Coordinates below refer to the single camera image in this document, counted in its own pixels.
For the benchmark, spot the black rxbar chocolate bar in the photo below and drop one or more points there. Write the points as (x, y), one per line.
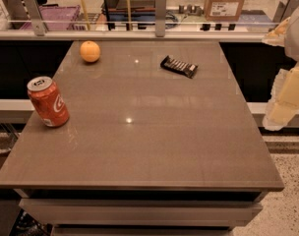
(173, 65)

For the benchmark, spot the metal railing post right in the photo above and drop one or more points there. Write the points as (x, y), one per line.
(284, 10)

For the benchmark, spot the cardboard box with label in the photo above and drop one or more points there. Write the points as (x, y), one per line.
(223, 10)

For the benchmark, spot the orange blue shelf cart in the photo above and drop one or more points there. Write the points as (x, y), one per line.
(117, 12)

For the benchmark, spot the red coke can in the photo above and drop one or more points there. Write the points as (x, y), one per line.
(47, 100)

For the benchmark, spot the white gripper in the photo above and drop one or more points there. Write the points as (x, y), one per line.
(297, 38)

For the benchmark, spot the purple plastic crate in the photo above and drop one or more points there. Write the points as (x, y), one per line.
(59, 17)

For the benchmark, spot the orange fruit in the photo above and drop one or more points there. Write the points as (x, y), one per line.
(90, 51)

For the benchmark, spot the metal railing post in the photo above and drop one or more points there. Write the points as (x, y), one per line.
(160, 13)
(284, 10)
(38, 26)

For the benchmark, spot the metal railing post left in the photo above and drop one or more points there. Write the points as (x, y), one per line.
(38, 26)

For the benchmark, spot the metal railing post middle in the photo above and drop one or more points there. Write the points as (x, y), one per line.
(160, 13)

